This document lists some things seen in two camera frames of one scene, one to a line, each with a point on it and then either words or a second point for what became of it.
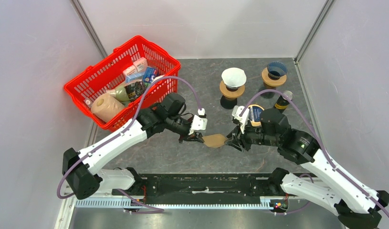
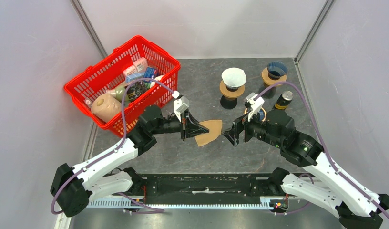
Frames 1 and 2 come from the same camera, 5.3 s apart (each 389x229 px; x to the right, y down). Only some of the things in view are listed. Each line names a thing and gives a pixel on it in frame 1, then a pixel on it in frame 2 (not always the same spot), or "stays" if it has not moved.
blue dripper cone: [276, 69] stays
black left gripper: [185, 137] stays
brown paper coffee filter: [214, 140] -> [215, 126]
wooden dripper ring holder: [231, 94] stays
